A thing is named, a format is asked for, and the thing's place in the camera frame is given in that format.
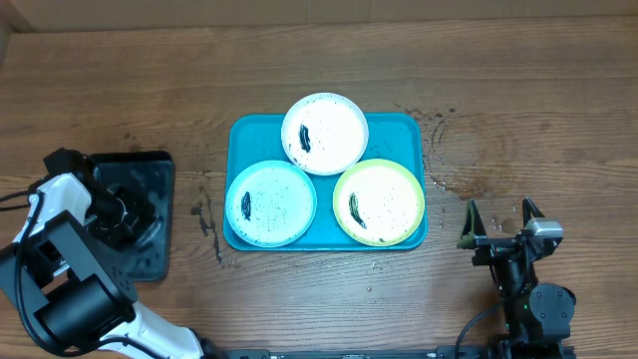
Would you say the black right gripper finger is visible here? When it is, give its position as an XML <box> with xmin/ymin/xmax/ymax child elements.
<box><xmin>522</xmin><ymin>196</ymin><xmax>544</xmax><ymax>224</ymax></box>
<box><xmin>457</xmin><ymin>199</ymin><xmax>486</xmax><ymax>249</ymax></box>

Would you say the light blue plate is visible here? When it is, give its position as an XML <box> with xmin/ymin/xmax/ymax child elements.
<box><xmin>225</xmin><ymin>160</ymin><xmax>317</xmax><ymax>248</ymax></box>

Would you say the white plate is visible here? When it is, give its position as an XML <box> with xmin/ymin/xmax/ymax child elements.
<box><xmin>281</xmin><ymin>93</ymin><xmax>369</xmax><ymax>176</ymax></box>

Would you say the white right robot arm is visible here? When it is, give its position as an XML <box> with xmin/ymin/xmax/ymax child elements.
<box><xmin>455</xmin><ymin>197</ymin><xmax>576</xmax><ymax>358</ymax></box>

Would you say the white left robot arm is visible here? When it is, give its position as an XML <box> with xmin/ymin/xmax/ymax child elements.
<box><xmin>1</xmin><ymin>149</ymin><xmax>222</xmax><ymax>358</ymax></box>

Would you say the black water tray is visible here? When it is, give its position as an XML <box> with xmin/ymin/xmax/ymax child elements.
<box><xmin>85</xmin><ymin>151</ymin><xmax>174</xmax><ymax>282</ymax></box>

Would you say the blue plastic tray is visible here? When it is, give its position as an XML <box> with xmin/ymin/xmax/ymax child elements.
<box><xmin>225</xmin><ymin>112</ymin><xmax>425</xmax><ymax>252</ymax></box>

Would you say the yellow-rimmed plate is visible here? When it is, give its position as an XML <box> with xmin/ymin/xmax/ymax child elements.
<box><xmin>333</xmin><ymin>159</ymin><xmax>426</xmax><ymax>247</ymax></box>

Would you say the cardboard backdrop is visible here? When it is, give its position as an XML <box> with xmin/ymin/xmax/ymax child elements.
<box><xmin>1</xmin><ymin>0</ymin><xmax>637</xmax><ymax>32</ymax></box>

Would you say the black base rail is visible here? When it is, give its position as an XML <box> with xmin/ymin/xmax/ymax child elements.
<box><xmin>223</xmin><ymin>344</ymin><xmax>577</xmax><ymax>359</ymax></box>

